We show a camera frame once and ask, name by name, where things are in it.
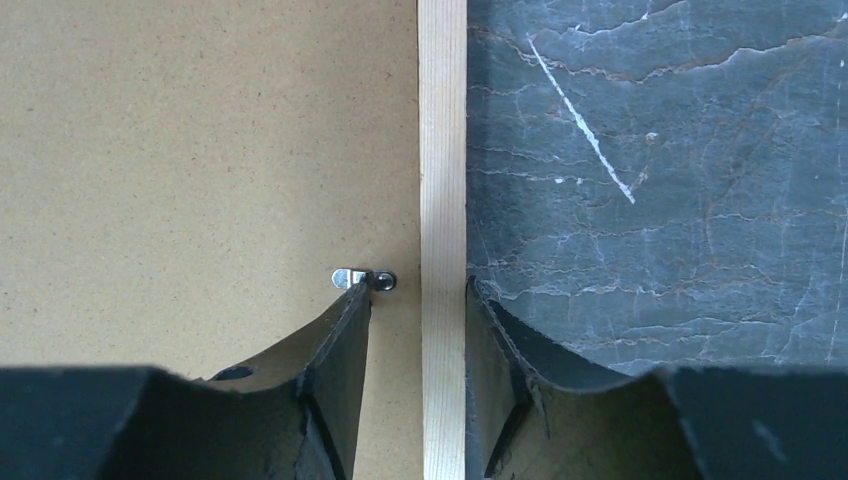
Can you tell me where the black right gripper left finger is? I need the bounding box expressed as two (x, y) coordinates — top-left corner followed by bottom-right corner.
(1, 284), (371, 479)

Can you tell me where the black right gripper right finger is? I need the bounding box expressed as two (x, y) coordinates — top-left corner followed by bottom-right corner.
(465, 278), (847, 479)

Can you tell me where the small metal turn clip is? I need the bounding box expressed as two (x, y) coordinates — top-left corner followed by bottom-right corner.
(331, 268), (397, 292)

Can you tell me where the wooden picture frame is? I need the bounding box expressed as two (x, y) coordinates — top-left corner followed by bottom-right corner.
(417, 1), (467, 479)

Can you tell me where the brown backing board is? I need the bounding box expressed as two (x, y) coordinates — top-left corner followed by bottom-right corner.
(1, 1), (423, 479)

